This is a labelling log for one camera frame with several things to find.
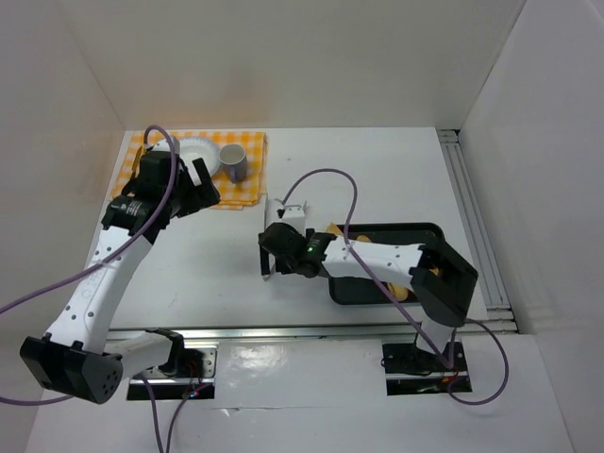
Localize metal tongs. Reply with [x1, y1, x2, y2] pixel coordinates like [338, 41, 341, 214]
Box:
[258, 198, 307, 280]

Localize long bread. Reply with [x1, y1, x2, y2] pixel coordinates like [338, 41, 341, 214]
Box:
[327, 223, 344, 236]

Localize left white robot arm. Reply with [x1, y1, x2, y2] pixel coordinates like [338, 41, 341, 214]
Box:
[20, 151, 220, 404]

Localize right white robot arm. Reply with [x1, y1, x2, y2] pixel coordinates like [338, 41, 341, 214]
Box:
[259, 222, 478, 370]

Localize white paper plate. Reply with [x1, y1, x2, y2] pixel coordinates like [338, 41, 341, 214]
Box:
[179, 137, 221, 176]

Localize lavender mug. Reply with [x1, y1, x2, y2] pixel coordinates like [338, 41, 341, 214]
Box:
[219, 143, 248, 184]

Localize yellow checkered cloth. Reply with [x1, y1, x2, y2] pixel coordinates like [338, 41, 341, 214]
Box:
[109, 129, 268, 210]

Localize black tray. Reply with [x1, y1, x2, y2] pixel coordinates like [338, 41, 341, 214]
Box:
[328, 223, 445, 306]

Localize small round bun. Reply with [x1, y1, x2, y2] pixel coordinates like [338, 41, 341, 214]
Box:
[386, 283, 410, 302]

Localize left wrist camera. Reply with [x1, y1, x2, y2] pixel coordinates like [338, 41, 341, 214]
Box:
[142, 140, 179, 165]

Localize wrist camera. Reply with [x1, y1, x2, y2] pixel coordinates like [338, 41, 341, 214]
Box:
[277, 204, 306, 234]
[142, 140, 179, 165]

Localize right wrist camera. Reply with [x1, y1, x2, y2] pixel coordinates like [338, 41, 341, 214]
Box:
[277, 204, 306, 234]

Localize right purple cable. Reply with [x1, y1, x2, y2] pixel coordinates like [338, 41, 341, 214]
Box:
[280, 167, 511, 407]

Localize purple cable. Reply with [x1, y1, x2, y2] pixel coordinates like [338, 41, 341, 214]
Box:
[280, 167, 511, 407]
[0, 124, 209, 453]

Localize aluminium rail front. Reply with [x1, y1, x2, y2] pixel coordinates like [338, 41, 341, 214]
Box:
[108, 319, 519, 344]

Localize aluminium rail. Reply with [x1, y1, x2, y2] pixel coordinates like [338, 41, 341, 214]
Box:
[437, 129, 518, 333]
[108, 319, 519, 344]

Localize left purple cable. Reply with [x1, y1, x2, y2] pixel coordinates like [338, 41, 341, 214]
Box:
[0, 124, 209, 453]

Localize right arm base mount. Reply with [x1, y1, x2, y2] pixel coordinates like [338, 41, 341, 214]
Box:
[380, 342, 472, 396]

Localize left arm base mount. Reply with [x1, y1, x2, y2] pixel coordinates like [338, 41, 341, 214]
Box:
[142, 344, 218, 401]

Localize aluminium rail right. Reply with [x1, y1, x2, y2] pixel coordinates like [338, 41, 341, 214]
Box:
[437, 129, 518, 333]

